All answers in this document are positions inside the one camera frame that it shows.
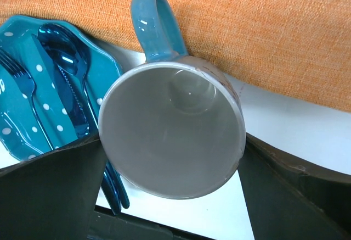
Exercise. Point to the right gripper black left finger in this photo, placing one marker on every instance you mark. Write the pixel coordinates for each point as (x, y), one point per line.
(52, 196)

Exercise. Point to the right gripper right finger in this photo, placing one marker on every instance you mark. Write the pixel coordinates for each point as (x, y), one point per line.
(290, 198)

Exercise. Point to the blue polka dot plate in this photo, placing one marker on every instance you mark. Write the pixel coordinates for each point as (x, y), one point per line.
(20, 132)

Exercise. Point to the blue plastic knife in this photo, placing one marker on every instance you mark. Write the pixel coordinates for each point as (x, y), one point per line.
(77, 118)

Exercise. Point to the blue plastic fork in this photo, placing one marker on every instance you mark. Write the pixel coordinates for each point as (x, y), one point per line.
(26, 85)

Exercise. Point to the blue white mug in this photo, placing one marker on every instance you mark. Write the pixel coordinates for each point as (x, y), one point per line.
(173, 126)

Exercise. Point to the blue plastic spoon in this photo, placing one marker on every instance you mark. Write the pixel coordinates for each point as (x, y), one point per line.
(71, 56)

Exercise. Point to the orange cloth placemat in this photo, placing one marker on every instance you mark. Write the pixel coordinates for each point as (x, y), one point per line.
(299, 48)

